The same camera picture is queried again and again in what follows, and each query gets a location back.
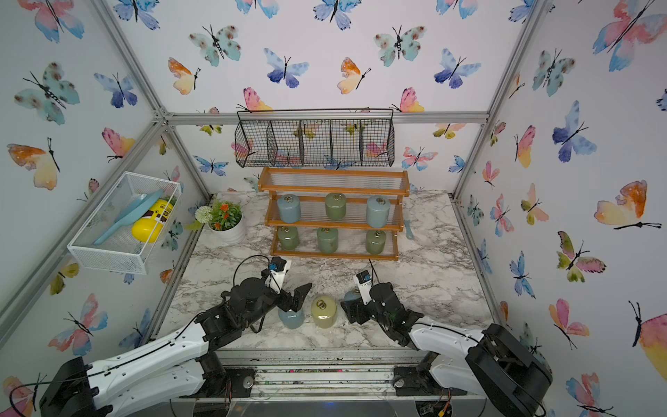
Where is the green canister bottom right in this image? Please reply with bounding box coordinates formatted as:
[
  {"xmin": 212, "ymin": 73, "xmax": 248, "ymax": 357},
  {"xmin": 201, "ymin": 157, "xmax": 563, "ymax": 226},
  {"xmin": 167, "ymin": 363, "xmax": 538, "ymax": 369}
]
[{"xmin": 365, "ymin": 230, "xmax": 387, "ymax": 255}]

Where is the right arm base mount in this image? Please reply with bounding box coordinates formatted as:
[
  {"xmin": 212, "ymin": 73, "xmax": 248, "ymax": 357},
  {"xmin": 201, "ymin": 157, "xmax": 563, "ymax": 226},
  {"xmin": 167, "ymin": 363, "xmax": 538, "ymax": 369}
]
[{"xmin": 391, "ymin": 352, "xmax": 467, "ymax": 396}]

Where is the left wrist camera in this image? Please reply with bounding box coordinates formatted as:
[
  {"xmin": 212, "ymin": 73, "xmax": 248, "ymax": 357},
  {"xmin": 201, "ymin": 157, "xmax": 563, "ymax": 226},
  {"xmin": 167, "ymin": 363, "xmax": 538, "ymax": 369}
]
[{"xmin": 266, "ymin": 256, "xmax": 291, "ymax": 293}]

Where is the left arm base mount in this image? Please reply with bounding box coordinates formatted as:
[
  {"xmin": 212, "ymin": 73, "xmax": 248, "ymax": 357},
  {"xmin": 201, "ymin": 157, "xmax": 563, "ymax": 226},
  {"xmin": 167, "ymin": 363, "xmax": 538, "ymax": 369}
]
[{"xmin": 185, "ymin": 352, "xmax": 256, "ymax": 400}]

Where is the yellow bottle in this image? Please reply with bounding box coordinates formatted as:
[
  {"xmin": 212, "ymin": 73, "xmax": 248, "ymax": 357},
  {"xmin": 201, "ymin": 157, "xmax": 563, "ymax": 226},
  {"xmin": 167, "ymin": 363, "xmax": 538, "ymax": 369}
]
[{"xmin": 131, "ymin": 199, "xmax": 174, "ymax": 243}]

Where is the blue canister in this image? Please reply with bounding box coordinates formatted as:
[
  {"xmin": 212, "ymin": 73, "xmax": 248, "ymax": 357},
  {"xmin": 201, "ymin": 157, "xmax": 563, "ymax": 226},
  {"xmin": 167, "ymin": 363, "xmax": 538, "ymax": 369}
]
[
  {"xmin": 278, "ymin": 309, "xmax": 305, "ymax": 329},
  {"xmin": 366, "ymin": 196, "xmax": 392, "ymax": 229},
  {"xmin": 277, "ymin": 194, "xmax": 302, "ymax": 224},
  {"xmin": 343, "ymin": 289, "xmax": 361, "ymax": 302}
]

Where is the aluminium front rail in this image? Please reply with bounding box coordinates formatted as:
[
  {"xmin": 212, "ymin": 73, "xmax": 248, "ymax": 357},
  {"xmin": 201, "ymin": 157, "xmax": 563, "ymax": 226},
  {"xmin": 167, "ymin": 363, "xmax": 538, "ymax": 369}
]
[{"xmin": 103, "ymin": 348, "xmax": 543, "ymax": 405}]

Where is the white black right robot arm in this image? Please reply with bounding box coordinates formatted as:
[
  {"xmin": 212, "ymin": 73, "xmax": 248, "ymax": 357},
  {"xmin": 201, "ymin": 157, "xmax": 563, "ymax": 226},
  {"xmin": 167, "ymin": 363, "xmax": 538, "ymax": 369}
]
[{"xmin": 340, "ymin": 283, "xmax": 553, "ymax": 416}]

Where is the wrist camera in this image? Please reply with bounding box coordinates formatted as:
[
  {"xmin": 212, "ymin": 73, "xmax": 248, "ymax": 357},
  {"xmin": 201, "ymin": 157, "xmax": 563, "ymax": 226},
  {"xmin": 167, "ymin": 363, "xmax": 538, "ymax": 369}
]
[
  {"xmin": 355, "ymin": 270, "xmax": 373, "ymax": 305},
  {"xmin": 266, "ymin": 256, "xmax": 291, "ymax": 293}
]

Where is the light blue plastic scoop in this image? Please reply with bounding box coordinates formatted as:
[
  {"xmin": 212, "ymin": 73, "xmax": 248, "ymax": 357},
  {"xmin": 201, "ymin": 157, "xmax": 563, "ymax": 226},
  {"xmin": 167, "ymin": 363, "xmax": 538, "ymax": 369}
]
[{"xmin": 93, "ymin": 191, "xmax": 163, "ymax": 246}]

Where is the white potted flower plant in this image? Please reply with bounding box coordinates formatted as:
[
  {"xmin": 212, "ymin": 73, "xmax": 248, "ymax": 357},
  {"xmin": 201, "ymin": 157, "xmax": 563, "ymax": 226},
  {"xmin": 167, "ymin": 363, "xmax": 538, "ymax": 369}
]
[{"xmin": 185, "ymin": 198, "xmax": 247, "ymax": 245}]

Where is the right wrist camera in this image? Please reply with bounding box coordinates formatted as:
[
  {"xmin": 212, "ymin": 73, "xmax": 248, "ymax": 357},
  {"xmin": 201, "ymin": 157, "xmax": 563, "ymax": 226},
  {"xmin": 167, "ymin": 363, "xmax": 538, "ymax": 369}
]
[{"xmin": 355, "ymin": 270, "xmax": 373, "ymax": 305}]

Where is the green canister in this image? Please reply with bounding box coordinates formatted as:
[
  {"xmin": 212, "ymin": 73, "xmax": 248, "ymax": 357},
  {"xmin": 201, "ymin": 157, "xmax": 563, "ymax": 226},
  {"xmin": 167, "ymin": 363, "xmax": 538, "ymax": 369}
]
[
  {"xmin": 325, "ymin": 193, "xmax": 347, "ymax": 221},
  {"xmin": 276, "ymin": 226, "xmax": 300, "ymax": 251},
  {"xmin": 365, "ymin": 230, "xmax": 387, "ymax": 255},
  {"xmin": 317, "ymin": 228, "xmax": 339, "ymax": 255}
]

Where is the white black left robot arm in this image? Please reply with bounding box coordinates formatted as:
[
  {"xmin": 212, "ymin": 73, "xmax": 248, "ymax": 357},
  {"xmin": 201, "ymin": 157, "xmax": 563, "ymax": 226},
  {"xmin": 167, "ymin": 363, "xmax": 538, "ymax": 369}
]
[{"xmin": 31, "ymin": 278, "xmax": 312, "ymax": 416}]

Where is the green canister bottom left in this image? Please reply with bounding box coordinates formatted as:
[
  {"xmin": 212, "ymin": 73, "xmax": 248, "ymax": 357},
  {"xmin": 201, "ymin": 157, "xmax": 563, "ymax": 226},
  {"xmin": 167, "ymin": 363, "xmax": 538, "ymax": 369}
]
[{"xmin": 276, "ymin": 226, "xmax": 300, "ymax": 251}]

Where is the wooden three-tier shelf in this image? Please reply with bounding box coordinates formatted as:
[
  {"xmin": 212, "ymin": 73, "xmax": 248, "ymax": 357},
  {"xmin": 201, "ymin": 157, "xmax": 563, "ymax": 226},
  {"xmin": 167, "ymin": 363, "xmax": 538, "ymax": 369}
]
[{"xmin": 259, "ymin": 168, "xmax": 410, "ymax": 261}]

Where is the yellow canister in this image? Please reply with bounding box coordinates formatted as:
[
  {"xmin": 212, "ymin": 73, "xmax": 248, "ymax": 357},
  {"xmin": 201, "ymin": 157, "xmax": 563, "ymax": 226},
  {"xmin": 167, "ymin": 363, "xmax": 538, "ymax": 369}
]
[{"xmin": 311, "ymin": 295, "xmax": 338, "ymax": 328}]

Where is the white wire wall basket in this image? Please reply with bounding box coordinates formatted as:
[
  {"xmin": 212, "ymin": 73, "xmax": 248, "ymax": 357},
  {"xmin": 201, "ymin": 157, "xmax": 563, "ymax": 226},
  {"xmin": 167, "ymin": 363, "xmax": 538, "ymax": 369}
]
[{"xmin": 67, "ymin": 171, "xmax": 182, "ymax": 275}]

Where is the green canister bottom centre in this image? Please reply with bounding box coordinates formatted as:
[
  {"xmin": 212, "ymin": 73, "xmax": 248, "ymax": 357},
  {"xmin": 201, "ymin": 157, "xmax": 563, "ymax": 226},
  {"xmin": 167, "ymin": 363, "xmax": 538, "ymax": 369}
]
[{"xmin": 317, "ymin": 228, "xmax": 339, "ymax": 255}]

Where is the green canister middle centre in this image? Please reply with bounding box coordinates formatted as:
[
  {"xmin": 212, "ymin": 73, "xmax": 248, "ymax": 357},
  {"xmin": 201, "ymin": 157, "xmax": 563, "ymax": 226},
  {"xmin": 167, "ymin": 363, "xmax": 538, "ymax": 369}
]
[{"xmin": 325, "ymin": 193, "xmax": 347, "ymax": 221}]

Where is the black wire wall basket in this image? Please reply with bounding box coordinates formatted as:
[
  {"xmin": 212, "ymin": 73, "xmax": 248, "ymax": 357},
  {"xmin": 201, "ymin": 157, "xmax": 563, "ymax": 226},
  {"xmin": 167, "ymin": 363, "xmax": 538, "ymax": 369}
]
[{"xmin": 232, "ymin": 108, "xmax": 395, "ymax": 170}]

